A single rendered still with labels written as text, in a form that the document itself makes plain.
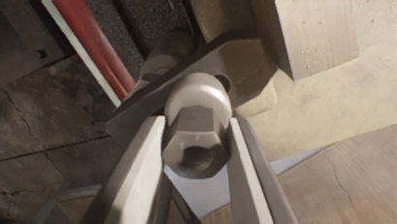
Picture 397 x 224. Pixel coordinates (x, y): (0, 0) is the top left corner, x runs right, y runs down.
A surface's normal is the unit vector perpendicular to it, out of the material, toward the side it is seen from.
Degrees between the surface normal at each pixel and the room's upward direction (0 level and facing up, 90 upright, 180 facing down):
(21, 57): 0
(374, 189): 76
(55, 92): 0
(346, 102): 0
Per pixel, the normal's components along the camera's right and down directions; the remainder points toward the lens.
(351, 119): -0.03, 0.49
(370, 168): -0.68, -0.50
